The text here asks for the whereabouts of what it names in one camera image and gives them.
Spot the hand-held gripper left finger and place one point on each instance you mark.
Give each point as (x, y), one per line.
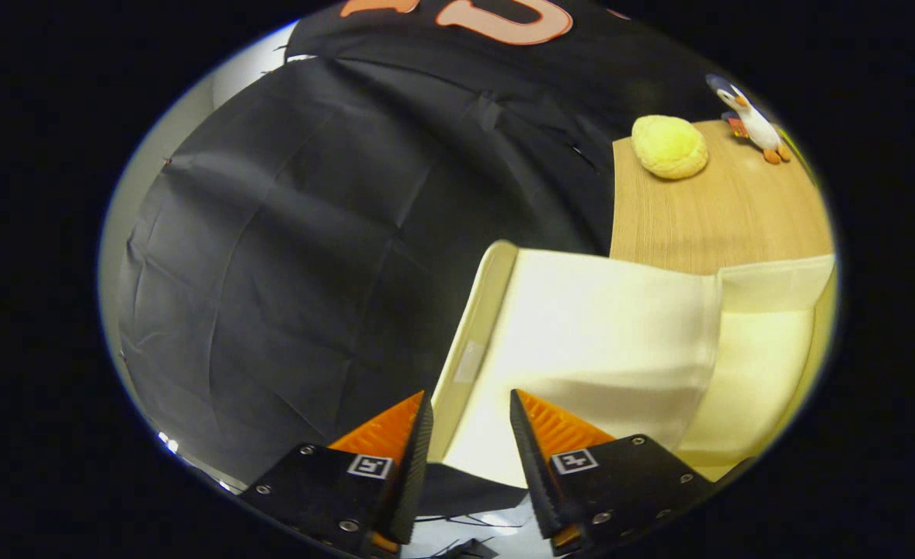
(411, 466)

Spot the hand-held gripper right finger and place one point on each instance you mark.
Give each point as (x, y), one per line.
(531, 458)

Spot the cream fabric storage box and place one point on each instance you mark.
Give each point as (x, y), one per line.
(605, 334)

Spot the yellow bun plush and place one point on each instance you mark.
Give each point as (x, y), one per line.
(669, 146)

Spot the penguin plush toy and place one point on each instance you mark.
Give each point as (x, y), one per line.
(754, 124)

